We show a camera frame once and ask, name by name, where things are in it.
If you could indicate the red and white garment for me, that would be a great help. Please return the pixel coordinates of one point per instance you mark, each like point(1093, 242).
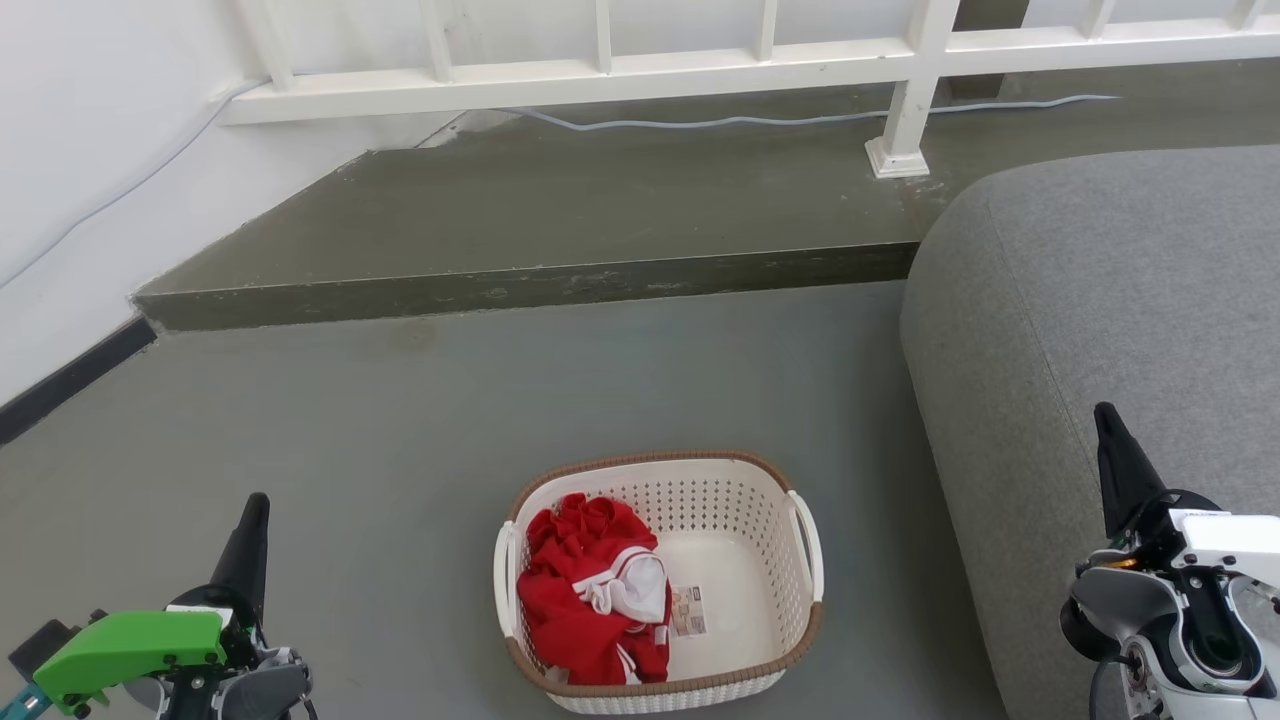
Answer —
point(575, 605)

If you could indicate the white wooden railing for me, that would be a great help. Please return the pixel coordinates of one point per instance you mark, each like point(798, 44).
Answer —
point(600, 72)

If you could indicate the white plastic laundry basket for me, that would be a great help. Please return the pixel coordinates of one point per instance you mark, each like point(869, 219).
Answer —
point(740, 515)

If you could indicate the paper label sticker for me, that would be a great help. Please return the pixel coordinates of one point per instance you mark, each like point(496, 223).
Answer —
point(688, 611)

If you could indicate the black baseboard strip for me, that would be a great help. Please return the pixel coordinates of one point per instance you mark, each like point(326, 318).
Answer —
point(70, 377)

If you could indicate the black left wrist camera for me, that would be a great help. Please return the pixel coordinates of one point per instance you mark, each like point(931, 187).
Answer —
point(40, 645)

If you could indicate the grey fabric sofa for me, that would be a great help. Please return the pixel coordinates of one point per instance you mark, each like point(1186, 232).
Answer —
point(1120, 290)

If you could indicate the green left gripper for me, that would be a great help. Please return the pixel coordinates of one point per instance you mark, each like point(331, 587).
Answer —
point(125, 645)

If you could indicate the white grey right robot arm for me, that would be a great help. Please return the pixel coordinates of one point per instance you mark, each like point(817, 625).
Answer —
point(1160, 620)

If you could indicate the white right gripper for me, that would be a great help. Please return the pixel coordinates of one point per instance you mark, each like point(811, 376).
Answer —
point(1235, 545)

